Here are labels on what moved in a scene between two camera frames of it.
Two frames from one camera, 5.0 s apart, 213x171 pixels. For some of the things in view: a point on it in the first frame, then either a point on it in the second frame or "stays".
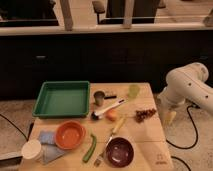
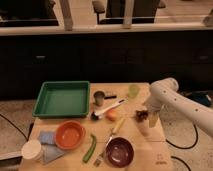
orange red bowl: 69,134 stays
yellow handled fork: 98,158 stays
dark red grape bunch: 140,116 stays
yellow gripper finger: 169,116 -> 153,117
